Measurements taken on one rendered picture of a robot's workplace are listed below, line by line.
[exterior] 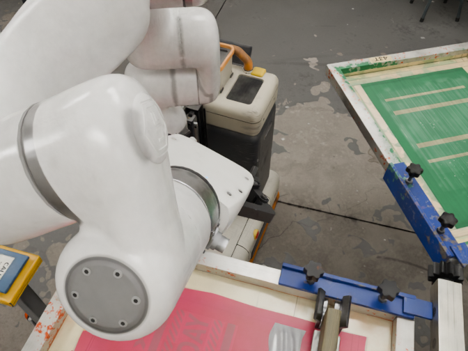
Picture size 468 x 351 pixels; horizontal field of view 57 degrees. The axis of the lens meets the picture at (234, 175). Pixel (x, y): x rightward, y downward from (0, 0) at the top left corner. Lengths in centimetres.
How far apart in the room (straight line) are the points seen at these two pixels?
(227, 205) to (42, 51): 18
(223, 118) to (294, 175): 103
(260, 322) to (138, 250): 80
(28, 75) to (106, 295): 18
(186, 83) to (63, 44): 44
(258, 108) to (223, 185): 113
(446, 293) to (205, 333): 53
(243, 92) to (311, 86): 155
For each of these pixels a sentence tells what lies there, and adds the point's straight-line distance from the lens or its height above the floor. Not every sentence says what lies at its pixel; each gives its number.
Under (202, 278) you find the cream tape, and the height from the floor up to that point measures 96.
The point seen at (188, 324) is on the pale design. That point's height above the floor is 96.
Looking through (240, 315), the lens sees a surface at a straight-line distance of 103.
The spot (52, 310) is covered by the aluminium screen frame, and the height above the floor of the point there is 99.
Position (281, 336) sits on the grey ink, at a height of 96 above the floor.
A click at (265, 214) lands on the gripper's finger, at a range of 44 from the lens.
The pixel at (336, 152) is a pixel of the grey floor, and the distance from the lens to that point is 265.
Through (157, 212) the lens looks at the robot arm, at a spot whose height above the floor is 171.
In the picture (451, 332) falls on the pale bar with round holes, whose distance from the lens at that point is 102.
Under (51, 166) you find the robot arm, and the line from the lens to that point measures 24.
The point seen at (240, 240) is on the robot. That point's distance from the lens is 190.
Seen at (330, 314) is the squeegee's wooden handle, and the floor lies 106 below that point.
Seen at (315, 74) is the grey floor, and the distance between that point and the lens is 319.
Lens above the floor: 191
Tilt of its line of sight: 51 degrees down
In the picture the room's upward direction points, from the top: straight up
